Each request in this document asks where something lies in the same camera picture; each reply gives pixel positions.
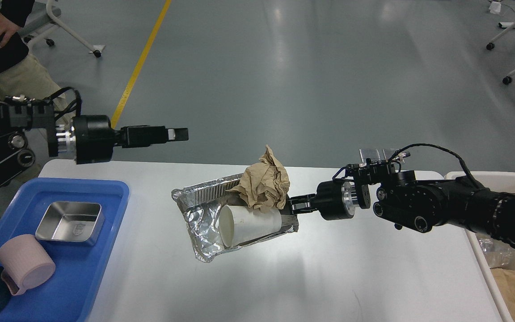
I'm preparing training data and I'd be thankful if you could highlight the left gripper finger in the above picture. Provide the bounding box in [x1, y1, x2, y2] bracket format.
[119, 126, 189, 148]

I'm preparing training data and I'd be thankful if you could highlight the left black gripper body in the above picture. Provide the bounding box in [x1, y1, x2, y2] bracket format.
[56, 115, 117, 165]

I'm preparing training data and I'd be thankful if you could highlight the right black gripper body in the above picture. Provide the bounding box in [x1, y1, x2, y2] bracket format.
[315, 181, 359, 220]

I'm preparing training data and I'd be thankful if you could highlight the brown paper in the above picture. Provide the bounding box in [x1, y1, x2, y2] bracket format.
[227, 145, 291, 213]

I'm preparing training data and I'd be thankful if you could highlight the white paper cup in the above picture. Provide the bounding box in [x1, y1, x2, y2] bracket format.
[217, 205, 282, 248]

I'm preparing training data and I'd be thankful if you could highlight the square stainless steel tray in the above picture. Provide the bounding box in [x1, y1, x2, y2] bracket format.
[35, 201, 105, 246]

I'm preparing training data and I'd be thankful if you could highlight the pink ribbed mug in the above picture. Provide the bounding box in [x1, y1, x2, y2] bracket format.
[0, 234, 56, 296]

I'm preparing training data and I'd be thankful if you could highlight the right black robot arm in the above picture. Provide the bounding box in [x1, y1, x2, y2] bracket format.
[288, 145, 515, 249]

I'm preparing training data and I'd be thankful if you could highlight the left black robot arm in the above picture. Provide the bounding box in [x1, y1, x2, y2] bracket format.
[0, 87, 189, 188]

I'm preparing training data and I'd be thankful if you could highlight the left floor socket plate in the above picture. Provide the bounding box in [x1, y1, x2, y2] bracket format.
[359, 148, 382, 164]

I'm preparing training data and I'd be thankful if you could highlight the floor socket plate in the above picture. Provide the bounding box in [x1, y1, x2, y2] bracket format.
[382, 148, 404, 161]
[359, 148, 382, 164]

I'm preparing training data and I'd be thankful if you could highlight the right floor socket plate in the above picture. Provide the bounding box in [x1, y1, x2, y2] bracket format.
[382, 148, 404, 161]

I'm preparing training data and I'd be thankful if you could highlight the person in beige trousers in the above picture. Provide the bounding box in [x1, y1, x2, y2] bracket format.
[0, 0, 60, 101]

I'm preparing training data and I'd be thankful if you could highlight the grey office chair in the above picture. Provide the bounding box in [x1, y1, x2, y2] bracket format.
[19, 0, 105, 58]

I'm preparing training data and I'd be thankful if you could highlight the blue plastic tray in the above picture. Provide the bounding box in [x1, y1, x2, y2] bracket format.
[0, 178, 130, 322]

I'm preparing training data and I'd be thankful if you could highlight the clear plastic wrap in bin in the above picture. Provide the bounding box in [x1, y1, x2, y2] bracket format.
[477, 237, 513, 268]

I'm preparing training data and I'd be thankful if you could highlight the beige plastic waste bin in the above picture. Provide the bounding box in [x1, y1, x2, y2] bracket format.
[467, 171, 515, 322]

